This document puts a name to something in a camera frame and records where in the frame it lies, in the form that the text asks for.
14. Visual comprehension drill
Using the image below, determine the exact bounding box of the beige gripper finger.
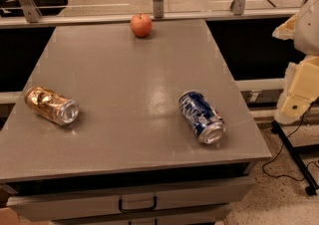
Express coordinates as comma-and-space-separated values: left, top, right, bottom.
274, 55, 319, 124

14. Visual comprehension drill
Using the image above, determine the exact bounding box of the orange soda can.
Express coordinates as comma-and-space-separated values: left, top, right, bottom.
24, 86, 79, 126

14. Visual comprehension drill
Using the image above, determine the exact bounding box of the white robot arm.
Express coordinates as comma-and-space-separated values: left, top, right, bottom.
272, 0, 319, 124

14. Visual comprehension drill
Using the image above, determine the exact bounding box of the blue soda can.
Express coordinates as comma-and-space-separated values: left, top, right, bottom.
178, 91, 225, 144

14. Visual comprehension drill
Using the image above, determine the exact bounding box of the black stand leg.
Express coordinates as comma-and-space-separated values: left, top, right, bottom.
271, 121, 319, 196

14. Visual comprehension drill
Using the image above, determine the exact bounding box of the red apple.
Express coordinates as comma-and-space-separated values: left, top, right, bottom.
130, 14, 152, 38

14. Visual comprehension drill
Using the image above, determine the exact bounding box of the grey cabinet drawer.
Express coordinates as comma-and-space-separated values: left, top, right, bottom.
8, 176, 254, 221

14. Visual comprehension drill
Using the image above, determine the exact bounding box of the black floor cable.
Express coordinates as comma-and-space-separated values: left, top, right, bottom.
261, 109, 319, 183

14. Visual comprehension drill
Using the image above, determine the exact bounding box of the black drawer handle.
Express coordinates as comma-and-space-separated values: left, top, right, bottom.
118, 196, 158, 214

